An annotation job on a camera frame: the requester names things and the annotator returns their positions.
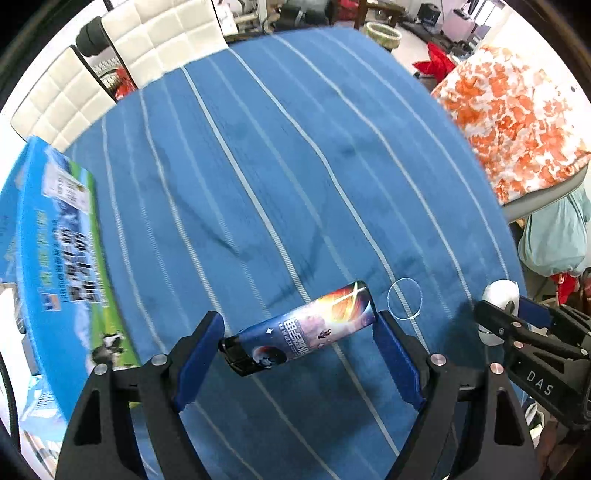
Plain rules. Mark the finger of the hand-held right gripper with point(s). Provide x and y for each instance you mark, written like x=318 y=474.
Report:
x=498 y=323
x=535 y=311

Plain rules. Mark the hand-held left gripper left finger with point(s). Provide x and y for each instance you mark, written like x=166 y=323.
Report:
x=198 y=364

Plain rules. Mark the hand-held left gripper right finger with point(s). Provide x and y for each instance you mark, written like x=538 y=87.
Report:
x=397 y=364

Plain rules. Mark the space-print drink bottle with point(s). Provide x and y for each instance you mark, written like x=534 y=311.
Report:
x=314 y=327

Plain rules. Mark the blue cardboard box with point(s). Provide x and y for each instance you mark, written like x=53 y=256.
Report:
x=55 y=258

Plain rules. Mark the person's right hand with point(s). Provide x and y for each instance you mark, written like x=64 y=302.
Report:
x=563 y=452

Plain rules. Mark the light green bag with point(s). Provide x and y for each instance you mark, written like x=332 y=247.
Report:
x=554 y=244

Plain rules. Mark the orange floral cushion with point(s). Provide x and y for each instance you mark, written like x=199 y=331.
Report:
x=517 y=120

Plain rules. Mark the blue striped tablecloth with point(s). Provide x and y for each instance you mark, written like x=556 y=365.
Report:
x=277 y=184

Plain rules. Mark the red cloth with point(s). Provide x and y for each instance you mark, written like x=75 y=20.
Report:
x=436 y=62

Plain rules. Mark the red plastic bag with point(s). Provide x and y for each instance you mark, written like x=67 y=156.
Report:
x=123 y=85

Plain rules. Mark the white padded chair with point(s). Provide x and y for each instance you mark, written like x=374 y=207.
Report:
x=161 y=32
x=60 y=101

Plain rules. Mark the waste bin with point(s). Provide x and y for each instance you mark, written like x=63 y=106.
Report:
x=383 y=32

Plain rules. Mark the black treadmill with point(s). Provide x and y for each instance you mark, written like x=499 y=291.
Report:
x=429 y=11

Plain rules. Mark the wooden chair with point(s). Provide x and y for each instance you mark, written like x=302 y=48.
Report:
x=364 y=9

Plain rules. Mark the black weight bench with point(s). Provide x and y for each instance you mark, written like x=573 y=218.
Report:
x=300 y=11

